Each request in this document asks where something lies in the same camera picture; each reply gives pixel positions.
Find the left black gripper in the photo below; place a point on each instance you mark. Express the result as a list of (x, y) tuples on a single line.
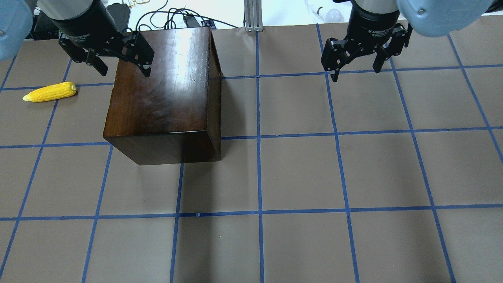
[(83, 24)]

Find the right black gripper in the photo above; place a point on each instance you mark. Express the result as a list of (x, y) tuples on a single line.
[(369, 24)]

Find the yellow corn cob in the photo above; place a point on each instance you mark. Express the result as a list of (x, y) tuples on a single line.
[(51, 92)]

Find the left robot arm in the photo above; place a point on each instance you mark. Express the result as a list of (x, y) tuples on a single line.
[(17, 22)]

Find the black power adapter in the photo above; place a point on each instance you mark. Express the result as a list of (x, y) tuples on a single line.
[(120, 14)]

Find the white light bulb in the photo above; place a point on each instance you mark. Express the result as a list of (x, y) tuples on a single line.
[(323, 11)]

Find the dark brown wooden cabinet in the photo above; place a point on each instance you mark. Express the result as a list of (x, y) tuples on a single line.
[(174, 115)]

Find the aluminium frame post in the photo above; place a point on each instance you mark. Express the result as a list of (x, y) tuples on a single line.
[(253, 16)]

